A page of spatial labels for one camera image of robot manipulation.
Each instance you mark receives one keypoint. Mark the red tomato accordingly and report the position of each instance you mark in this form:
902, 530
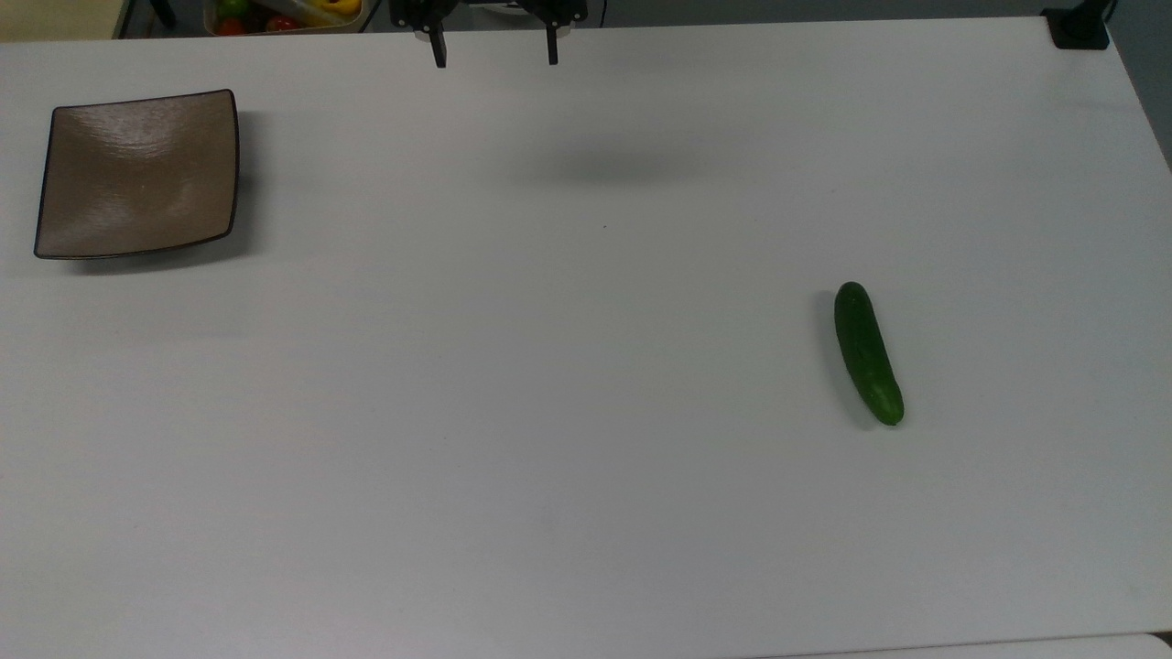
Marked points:
281, 23
230, 27

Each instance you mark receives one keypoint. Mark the black table clamp mount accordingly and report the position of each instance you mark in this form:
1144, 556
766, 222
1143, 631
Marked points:
1079, 29

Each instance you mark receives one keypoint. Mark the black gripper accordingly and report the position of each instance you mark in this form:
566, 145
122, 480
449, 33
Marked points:
485, 7

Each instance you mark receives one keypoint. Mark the clear vegetable storage box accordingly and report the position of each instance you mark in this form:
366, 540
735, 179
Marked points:
286, 27

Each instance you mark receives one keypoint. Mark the square brown ceramic plate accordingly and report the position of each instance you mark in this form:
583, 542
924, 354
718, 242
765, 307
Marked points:
137, 174

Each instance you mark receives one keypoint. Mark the black metal frame leg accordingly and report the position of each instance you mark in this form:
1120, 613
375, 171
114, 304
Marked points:
163, 11

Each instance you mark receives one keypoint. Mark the green cucumber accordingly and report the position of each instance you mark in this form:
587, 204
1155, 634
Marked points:
867, 355

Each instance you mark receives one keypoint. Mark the green bell pepper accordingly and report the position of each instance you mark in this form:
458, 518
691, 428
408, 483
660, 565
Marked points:
233, 8

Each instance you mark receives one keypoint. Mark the yellow bell pepper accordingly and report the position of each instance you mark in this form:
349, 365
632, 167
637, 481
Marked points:
334, 9

